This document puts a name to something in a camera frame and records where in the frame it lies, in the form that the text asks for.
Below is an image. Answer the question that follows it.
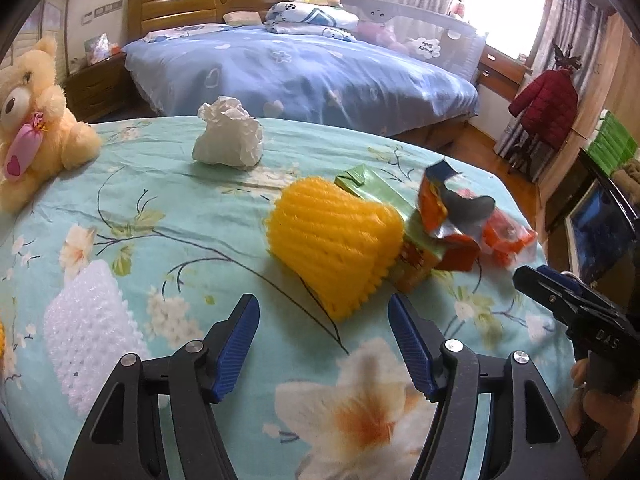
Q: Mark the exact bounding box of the orange green drink carton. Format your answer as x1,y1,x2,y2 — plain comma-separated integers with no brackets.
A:
334,158,497,295

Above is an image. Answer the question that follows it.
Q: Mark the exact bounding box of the beige teddy bear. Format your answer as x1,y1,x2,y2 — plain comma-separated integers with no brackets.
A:
1,36,101,214

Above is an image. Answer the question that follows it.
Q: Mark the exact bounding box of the blue white pillow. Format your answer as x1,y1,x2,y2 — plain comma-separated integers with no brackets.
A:
264,1,359,41

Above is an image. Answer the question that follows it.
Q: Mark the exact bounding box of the wooden nightstand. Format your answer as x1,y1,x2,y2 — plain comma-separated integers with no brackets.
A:
63,52,137,122

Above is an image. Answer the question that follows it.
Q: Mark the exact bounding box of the right hand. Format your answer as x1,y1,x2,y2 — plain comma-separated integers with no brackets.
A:
565,359,639,479

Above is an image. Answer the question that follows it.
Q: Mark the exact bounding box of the brown folded blanket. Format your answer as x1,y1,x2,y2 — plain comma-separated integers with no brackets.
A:
611,158,640,207

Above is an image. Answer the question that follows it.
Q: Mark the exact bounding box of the purple plush toy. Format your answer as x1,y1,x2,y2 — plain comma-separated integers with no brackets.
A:
352,21,412,55

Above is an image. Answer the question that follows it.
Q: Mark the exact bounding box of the white foam fruit net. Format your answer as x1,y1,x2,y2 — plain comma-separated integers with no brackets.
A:
43,260,151,416

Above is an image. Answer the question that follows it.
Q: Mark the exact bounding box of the stack of green boxes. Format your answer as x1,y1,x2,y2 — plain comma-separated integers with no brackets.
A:
585,108,639,176

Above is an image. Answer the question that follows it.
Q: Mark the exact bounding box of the black tv cabinet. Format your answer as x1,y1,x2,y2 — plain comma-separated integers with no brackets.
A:
544,150,639,309

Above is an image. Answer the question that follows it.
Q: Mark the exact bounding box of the white mesh bed rail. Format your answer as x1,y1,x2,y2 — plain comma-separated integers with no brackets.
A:
341,0,486,82

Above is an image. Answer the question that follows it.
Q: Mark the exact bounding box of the white paper ball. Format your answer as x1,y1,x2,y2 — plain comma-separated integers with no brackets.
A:
192,96,264,169

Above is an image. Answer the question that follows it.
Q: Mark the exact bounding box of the floral teal bedspread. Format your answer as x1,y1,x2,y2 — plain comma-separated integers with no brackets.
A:
0,115,582,480

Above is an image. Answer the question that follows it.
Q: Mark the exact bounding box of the wooden window desk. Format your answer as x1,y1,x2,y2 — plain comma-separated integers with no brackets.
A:
477,46,530,102

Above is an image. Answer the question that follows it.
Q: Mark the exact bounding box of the orange plastic snack bag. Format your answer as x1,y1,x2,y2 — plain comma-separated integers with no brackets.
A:
456,188,538,269

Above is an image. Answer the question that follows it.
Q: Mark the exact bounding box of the yellow foam fruit net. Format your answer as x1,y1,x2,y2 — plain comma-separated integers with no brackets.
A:
266,177,405,323

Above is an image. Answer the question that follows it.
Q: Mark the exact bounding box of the dark red jacket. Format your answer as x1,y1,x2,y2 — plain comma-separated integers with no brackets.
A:
508,68,578,152

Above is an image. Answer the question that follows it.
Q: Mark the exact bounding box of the blue bed quilt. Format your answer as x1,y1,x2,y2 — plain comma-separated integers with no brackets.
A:
124,26,480,136

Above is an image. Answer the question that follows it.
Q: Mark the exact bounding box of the wooden headboard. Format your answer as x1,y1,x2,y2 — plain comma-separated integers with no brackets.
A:
126,0,283,42

